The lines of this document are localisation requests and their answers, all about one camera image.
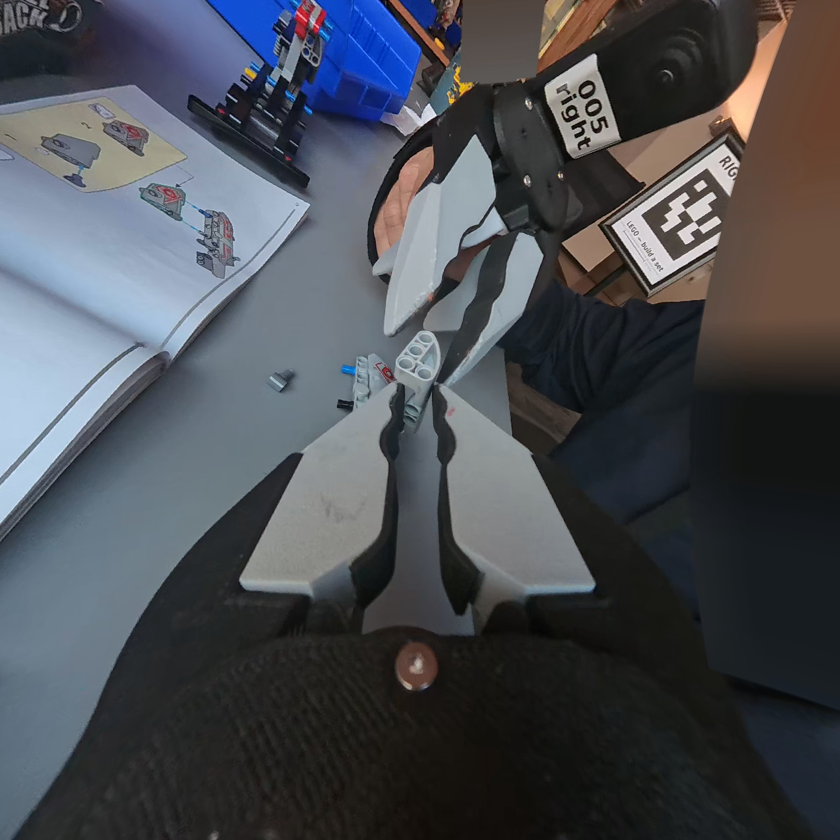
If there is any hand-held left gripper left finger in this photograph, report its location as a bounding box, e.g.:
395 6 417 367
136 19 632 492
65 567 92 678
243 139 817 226
239 384 406 616

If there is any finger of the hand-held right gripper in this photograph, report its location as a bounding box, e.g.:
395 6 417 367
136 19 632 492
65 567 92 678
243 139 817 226
437 228 560 386
373 134 509 339

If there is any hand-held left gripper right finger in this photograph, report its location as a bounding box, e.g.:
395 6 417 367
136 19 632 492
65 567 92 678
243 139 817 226
431 385 598 626

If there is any light grey lego beam piece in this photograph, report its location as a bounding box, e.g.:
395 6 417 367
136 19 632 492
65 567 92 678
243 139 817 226
394 331 438 431

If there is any grey lego assembly red sticker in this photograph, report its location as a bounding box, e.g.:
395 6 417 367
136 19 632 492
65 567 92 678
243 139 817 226
336 353 401 412

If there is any person's right forearm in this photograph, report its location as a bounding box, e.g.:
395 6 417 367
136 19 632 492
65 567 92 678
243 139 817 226
502 279 706 421

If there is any lego model on black base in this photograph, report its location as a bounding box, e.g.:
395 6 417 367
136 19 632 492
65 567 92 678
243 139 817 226
187 0 333 189

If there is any open lego instruction booklet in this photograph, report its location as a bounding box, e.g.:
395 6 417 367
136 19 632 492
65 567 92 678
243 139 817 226
0 85 311 543

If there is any dark lego set box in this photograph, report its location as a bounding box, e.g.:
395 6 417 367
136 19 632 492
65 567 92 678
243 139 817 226
0 0 88 43

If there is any person's right hand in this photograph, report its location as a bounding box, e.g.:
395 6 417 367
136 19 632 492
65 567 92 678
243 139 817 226
375 147 435 253

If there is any white crumpled paper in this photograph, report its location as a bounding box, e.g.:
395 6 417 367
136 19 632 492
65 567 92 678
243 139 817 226
384 104 438 136

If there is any framed marker tag sign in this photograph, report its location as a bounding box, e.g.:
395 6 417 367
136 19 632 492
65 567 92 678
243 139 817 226
600 128 747 300

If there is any blue plastic storage bin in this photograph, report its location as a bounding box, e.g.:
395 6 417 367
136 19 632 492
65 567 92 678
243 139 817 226
206 0 422 123

